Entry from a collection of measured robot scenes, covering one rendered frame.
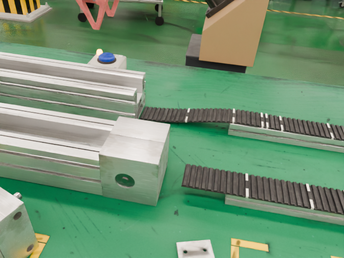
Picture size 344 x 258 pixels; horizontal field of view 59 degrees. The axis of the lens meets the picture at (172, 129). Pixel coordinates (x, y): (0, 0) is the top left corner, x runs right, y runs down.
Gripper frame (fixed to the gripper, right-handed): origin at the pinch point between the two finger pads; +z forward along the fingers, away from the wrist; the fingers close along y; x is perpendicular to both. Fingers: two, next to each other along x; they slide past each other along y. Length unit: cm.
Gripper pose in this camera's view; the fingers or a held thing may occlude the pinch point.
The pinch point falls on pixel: (103, 19)
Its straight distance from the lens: 76.8
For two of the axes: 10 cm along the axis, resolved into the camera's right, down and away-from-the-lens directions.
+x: 9.8, 1.5, -1.0
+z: -0.6, 7.9, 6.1
